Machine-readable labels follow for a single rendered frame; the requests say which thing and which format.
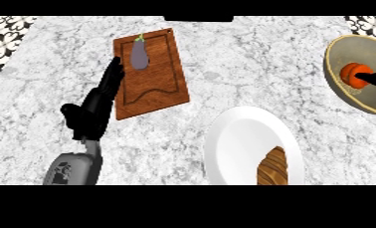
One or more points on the brown wooden cutting board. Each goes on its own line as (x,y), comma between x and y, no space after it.
(154,86)

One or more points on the purple eggplant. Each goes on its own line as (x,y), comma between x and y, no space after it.
(139,56)

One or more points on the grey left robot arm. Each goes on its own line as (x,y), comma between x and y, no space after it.
(74,169)

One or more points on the orange round fruit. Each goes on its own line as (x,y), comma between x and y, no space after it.
(349,74)

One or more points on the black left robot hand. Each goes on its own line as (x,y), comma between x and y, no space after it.
(94,112)

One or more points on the olive bowl with tan rim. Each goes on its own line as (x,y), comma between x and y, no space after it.
(346,47)

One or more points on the white plate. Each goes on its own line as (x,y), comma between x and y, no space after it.
(240,139)

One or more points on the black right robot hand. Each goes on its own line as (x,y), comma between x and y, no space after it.
(368,78)

